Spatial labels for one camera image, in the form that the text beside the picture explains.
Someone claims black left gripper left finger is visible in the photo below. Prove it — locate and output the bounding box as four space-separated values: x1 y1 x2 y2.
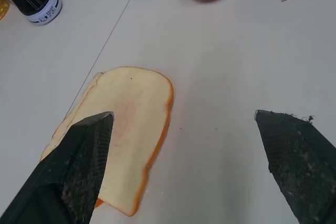
0 111 115 224

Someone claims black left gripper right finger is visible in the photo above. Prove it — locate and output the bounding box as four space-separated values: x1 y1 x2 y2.
254 109 336 224

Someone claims white bread slice orange crust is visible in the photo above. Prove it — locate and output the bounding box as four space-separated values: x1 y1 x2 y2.
94 66 174 218

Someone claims yellow translucent object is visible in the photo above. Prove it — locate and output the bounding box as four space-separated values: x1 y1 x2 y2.
0 0 11 22

